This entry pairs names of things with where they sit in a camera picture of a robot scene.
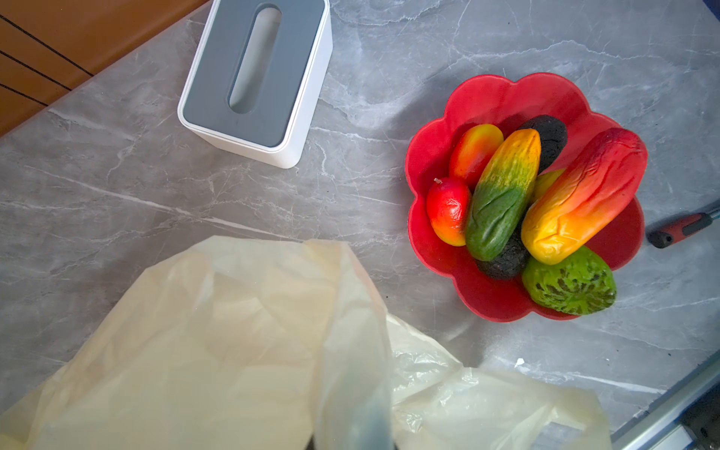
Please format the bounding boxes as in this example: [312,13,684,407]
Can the red flower-shaped plate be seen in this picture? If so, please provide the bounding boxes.
[405,73,644,323]

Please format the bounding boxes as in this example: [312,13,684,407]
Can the cream plastic bag orange prints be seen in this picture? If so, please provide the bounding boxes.
[1,236,611,449]

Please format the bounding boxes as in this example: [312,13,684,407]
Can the red orange peach fruit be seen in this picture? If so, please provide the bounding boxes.
[449,124,504,191]

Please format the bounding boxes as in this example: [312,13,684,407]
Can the aluminium rail frame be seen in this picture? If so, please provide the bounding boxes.
[611,354,719,449]

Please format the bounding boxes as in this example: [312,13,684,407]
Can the small red yellow fruit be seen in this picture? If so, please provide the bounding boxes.
[426,177,472,247]

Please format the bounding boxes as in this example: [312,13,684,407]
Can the red yellow long mango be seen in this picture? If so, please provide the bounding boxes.
[521,127,649,266]

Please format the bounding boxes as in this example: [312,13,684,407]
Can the black avocado fruit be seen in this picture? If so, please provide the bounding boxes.
[520,114,568,174]

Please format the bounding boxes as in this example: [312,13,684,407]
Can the red black ratchet wrench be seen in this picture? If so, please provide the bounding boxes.
[646,204,719,249]

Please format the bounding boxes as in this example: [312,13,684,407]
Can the green yellow papaya fruit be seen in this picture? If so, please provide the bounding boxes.
[465,129,542,262]

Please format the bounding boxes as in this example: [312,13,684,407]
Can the white grey tissue box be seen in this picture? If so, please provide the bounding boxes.
[177,0,333,169]

